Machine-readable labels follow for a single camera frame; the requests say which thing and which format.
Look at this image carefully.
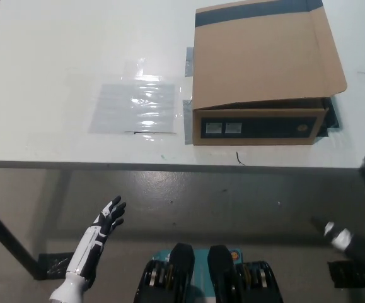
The black ribbed robot body block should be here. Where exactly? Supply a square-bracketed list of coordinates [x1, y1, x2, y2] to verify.
[133, 242, 196, 303]
[207, 244, 286, 303]

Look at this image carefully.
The black table leg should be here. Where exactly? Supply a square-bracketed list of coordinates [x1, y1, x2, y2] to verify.
[0, 195, 49, 281]

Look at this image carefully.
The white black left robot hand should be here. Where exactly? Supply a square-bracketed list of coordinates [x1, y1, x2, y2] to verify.
[66, 195, 127, 283]

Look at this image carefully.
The short grey tape strip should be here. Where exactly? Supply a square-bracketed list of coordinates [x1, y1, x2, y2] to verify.
[185, 46, 196, 78]

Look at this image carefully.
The brown cardboard storage box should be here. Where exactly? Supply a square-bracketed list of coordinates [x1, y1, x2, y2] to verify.
[192, 0, 349, 146]

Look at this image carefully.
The clear plastic film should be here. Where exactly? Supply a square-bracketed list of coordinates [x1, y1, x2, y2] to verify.
[68, 58, 183, 143]

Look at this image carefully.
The long grey tape strip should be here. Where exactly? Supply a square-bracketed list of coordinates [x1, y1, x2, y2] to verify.
[182, 98, 195, 146]

